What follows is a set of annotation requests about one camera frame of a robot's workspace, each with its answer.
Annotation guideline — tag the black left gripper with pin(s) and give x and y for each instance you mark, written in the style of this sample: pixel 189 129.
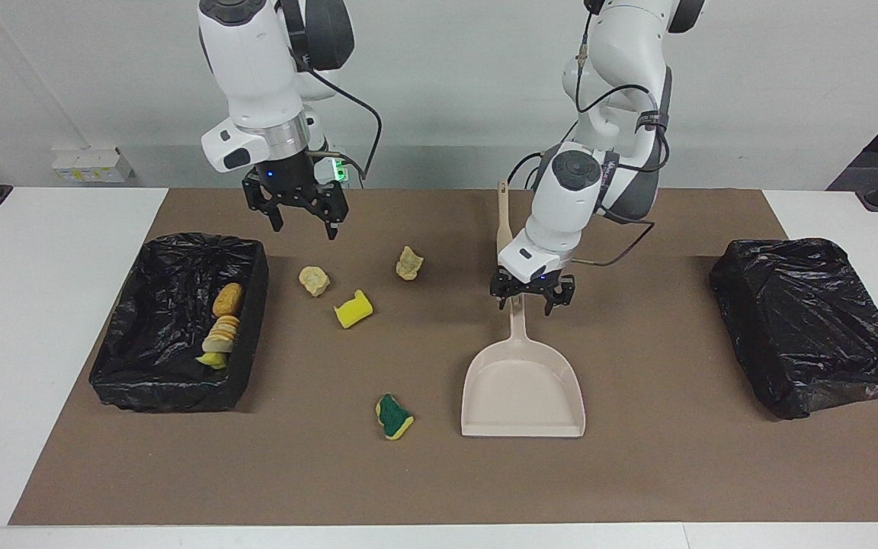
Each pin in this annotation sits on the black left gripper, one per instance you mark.
pixel 534 286

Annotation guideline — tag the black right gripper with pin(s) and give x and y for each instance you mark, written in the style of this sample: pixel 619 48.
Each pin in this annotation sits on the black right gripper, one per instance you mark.
pixel 286 179

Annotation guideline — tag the beige sponge chunk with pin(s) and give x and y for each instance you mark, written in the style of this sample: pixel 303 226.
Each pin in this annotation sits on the beige sponge chunk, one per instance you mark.
pixel 315 280
pixel 222 334
pixel 408 263

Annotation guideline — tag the beige hand brush black bristles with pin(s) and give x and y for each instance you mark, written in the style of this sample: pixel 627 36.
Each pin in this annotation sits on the beige hand brush black bristles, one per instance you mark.
pixel 504 221

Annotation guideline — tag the beige plastic dustpan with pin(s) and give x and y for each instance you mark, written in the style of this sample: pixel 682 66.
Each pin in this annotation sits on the beige plastic dustpan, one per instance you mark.
pixel 523 389

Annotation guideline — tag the orange brown sponge lump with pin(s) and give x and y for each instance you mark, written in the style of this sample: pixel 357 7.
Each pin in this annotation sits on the orange brown sponge lump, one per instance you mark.
pixel 228 299

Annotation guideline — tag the small green yellow sponge piece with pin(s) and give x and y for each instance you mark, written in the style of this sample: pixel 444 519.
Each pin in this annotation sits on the small green yellow sponge piece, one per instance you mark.
pixel 213 360

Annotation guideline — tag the large green yellow sponge piece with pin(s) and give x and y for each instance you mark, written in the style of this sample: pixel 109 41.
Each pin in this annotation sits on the large green yellow sponge piece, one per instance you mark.
pixel 393 417

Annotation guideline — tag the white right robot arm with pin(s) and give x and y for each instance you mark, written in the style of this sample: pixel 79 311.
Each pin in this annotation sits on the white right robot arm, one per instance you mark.
pixel 252 69

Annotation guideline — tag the black bag lined bin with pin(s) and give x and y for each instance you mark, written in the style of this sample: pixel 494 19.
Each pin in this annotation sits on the black bag lined bin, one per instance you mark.
pixel 805 320
pixel 157 320

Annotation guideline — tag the brown table mat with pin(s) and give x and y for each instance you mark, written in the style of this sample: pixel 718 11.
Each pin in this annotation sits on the brown table mat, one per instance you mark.
pixel 408 473

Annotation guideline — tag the white wall socket box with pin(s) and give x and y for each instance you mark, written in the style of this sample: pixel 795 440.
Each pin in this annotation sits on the white wall socket box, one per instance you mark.
pixel 92 165

